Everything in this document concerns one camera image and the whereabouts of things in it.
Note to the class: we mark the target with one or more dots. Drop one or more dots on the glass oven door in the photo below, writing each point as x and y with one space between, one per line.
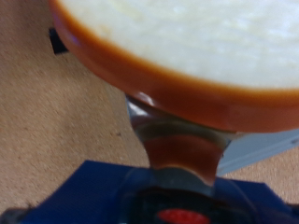
258 149

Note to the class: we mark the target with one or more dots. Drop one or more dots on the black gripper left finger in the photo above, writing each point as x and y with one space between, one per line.
12 216

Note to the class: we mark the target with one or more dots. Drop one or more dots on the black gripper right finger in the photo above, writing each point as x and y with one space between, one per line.
294 207

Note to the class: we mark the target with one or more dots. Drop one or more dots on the white bread slice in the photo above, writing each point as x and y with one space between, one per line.
187 46

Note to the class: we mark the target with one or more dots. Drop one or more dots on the blue spatula grip block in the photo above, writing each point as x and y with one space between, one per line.
87 193

